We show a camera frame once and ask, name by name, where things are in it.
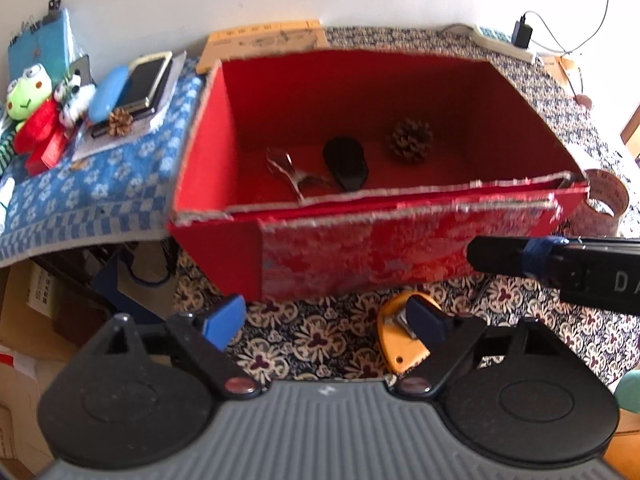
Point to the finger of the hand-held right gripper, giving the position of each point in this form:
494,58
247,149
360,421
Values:
500,255

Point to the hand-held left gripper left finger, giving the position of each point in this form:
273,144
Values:
225,321

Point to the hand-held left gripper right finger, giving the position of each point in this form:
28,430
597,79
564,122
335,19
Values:
425,322

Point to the yellow tape measure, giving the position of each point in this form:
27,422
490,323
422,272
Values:
395,355

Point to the red patterned cardboard box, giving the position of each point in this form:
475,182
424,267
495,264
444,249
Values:
325,255

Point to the clear shiny object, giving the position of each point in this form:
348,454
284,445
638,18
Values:
287,167

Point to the black computer mouse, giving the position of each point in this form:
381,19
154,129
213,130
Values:
345,162

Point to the patterned paper cup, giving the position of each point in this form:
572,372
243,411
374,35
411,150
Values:
607,195

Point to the teal round object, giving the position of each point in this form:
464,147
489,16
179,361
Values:
630,390

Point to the blue paper bag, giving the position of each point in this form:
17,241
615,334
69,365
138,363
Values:
107,285

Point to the large brown pine cone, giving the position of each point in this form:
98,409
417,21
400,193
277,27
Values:
411,141

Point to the small pink object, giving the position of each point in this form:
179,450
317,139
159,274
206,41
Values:
583,101

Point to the blue white patterned towel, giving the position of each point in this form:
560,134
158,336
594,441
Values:
100,195

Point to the brown cardboard box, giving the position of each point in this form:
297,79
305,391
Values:
20,400
40,300

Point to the small orange cardboard box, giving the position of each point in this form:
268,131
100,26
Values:
567,67

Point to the white power strip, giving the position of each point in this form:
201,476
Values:
492,39

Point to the black charger plug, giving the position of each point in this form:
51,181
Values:
522,32

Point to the small brown pine cone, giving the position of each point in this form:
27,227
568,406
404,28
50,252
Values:
120,122

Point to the smartphone on notebook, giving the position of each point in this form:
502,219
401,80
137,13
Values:
172,77

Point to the silver smartphone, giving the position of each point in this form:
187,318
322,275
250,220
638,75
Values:
145,80

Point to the blue glasses case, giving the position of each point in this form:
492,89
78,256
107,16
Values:
107,92

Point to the white black plush toy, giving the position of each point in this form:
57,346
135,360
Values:
75,100

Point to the green frog plush toy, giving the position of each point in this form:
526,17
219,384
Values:
27,95

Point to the blue box with clips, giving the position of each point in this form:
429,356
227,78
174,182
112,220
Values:
40,45

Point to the wooden door frame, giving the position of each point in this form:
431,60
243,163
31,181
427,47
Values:
632,130

